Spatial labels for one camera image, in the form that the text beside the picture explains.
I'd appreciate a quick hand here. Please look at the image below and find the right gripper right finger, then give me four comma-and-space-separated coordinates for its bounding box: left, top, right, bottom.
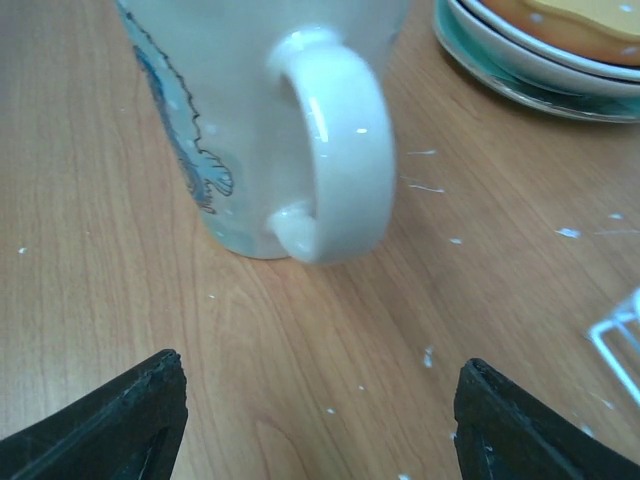
453, 358, 639, 480

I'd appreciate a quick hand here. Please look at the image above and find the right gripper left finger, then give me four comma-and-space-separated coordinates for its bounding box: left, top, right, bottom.
1, 349, 188, 479

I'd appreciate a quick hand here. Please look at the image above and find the cream dragon mug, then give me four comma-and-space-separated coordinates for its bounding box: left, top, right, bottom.
117, 1, 410, 264

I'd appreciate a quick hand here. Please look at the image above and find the orange dotted plate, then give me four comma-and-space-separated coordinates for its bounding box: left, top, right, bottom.
483, 0, 639, 68

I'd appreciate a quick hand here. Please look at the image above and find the white bottom plate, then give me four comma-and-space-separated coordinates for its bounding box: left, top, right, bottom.
432, 1, 639, 124

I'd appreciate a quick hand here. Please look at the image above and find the red teal patterned plate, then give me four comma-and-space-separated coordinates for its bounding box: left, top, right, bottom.
447, 1, 639, 99

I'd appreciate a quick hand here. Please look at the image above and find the white wire dish rack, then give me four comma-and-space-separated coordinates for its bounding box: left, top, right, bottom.
586, 288, 639, 405

